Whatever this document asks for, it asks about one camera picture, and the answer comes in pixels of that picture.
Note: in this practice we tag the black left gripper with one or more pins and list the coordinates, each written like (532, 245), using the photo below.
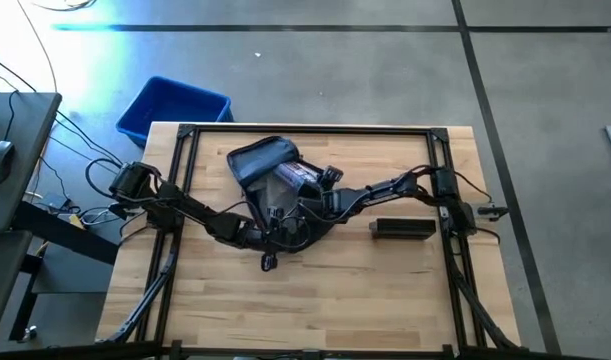
(275, 237)

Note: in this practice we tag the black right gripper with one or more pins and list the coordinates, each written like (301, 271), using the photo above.
(335, 201)

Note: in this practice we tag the dark blue backpack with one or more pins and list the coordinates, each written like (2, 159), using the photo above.
(257, 160)

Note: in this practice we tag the black slotted case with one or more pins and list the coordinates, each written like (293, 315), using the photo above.
(402, 229)

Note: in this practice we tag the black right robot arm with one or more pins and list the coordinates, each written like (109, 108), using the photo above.
(385, 190)

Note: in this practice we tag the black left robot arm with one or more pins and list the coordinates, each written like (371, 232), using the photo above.
(195, 210)

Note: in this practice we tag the blue plastic bin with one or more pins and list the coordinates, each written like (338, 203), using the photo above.
(170, 105)

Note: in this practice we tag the black clamp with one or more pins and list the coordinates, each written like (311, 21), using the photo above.
(492, 211)

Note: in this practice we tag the yellow tag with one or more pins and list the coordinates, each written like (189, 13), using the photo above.
(76, 221)

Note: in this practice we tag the low black desk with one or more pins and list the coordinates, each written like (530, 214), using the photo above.
(0, 280)

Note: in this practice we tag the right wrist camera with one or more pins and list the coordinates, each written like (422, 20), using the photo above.
(332, 175)

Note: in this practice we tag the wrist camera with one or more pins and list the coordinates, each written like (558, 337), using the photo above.
(332, 175)
(269, 262)

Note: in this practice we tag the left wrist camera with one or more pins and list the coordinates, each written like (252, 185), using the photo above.
(269, 262)

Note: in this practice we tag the black aluminium table frame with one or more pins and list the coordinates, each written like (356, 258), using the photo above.
(365, 130)

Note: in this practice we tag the black desk leg frame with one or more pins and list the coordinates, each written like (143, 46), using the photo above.
(60, 230)

